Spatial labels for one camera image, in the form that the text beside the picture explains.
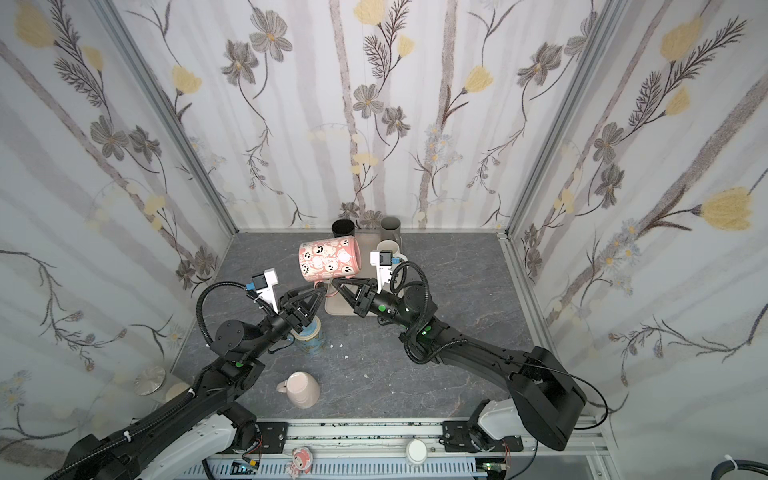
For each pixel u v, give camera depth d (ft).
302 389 2.41
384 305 2.02
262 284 1.95
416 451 2.10
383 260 2.02
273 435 2.42
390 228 3.52
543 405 1.37
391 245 3.44
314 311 2.02
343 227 3.52
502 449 2.37
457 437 2.41
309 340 2.69
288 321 1.94
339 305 2.06
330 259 1.95
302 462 2.24
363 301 1.97
